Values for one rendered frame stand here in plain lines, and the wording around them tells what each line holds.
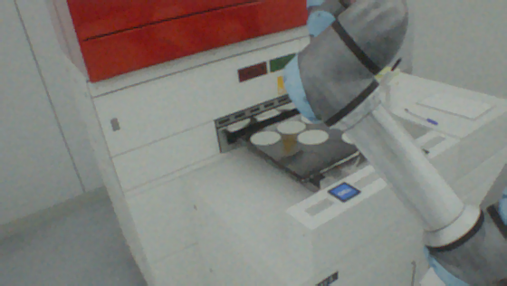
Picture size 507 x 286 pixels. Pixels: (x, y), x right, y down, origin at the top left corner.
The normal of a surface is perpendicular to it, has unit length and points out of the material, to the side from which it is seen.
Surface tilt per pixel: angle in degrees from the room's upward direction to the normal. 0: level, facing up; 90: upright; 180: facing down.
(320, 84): 79
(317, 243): 90
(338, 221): 90
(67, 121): 90
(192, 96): 90
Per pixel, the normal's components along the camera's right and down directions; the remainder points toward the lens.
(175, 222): 0.53, 0.33
